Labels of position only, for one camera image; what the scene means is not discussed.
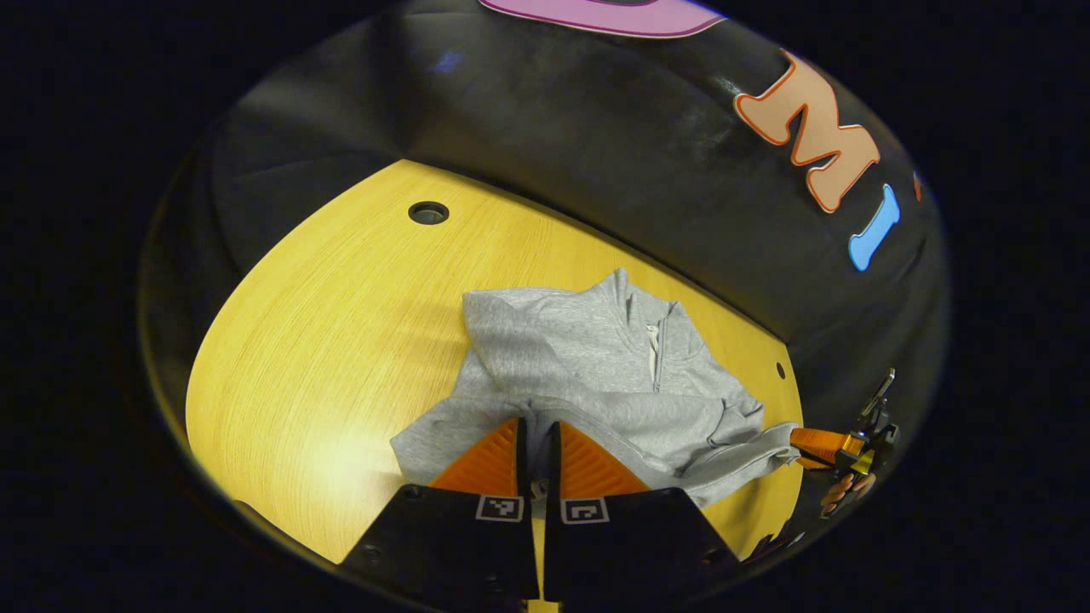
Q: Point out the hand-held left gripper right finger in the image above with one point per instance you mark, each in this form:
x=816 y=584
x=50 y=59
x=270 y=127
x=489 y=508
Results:
x=622 y=545

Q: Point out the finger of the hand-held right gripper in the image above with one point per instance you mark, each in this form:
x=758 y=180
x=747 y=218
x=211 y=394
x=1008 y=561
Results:
x=822 y=443

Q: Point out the large black table grommet hole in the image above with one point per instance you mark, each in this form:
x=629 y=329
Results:
x=428 y=212

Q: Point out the grey zip-neck sweatshirt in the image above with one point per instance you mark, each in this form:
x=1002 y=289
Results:
x=596 y=375

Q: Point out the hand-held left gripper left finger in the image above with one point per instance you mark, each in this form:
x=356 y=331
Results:
x=460 y=545

